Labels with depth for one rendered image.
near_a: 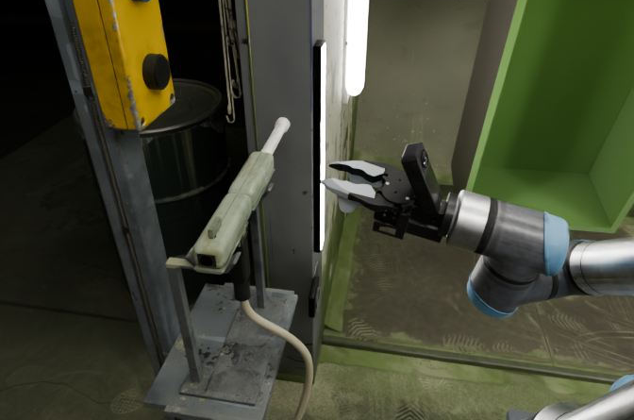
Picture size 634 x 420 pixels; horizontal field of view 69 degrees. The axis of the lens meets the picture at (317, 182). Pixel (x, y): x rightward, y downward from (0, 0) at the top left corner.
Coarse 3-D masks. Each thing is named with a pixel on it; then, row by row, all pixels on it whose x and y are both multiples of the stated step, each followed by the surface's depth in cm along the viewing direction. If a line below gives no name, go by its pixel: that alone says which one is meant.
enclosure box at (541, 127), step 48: (528, 0) 158; (576, 0) 156; (624, 0) 154; (480, 48) 167; (528, 48) 170; (576, 48) 167; (624, 48) 165; (480, 96) 161; (528, 96) 183; (576, 96) 180; (624, 96) 178; (480, 144) 160; (528, 144) 199; (576, 144) 195; (624, 144) 177; (480, 192) 198; (528, 192) 197; (576, 192) 197; (624, 192) 175
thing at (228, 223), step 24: (288, 120) 106; (264, 168) 86; (240, 192) 79; (216, 216) 70; (240, 216) 73; (216, 240) 67; (240, 240) 77; (216, 264) 67; (240, 264) 80; (240, 288) 84
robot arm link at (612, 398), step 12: (624, 384) 54; (600, 396) 58; (612, 396) 53; (624, 396) 50; (552, 408) 67; (564, 408) 67; (576, 408) 67; (588, 408) 57; (600, 408) 54; (612, 408) 52; (624, 408) 50
